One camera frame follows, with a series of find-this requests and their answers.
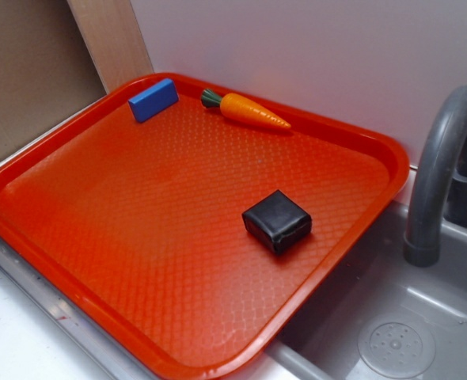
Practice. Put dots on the light wooden plank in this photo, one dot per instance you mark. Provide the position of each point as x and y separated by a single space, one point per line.
114 41

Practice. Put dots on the grey curved faucet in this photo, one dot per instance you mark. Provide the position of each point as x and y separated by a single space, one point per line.
440 188

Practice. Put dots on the orange plastic tray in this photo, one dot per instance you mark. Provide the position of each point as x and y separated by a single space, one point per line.
139 224

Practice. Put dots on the brown cardboard panel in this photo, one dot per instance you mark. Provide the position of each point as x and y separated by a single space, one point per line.
46 73

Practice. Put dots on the orange toy carrot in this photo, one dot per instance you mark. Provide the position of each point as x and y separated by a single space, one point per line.
243 110

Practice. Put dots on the black square block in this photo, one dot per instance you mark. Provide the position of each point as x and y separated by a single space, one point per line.
277 222

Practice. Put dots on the blue rectangular block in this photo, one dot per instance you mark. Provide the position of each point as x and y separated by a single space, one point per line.
153 100

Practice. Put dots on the grey plastic sink basin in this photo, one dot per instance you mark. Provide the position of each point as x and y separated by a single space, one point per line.
377 317

